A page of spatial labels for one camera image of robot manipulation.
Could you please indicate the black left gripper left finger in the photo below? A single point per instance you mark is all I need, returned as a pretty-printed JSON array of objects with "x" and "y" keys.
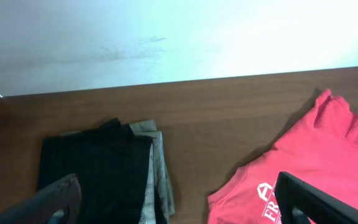
[{"x": 59, "y": 202}]

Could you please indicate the folded black garment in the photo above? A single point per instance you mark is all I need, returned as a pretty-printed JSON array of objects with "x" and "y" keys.
[{"x": 111, "y": 163}]

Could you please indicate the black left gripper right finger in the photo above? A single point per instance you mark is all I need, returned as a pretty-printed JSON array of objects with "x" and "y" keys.
[{"x": 301, "y": 203}]

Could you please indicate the folded olive grey garment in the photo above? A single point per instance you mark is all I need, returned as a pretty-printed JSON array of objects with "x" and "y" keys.
[{"x": 161, "y": 177}]

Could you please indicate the red orange printed t-shirt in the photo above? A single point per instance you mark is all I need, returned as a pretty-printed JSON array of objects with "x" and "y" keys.
[{"x": 321, "y": 149}]

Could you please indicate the folded white patterned garment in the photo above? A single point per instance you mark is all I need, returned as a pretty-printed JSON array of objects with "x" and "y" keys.
[{"x": 147, "y": 215}]

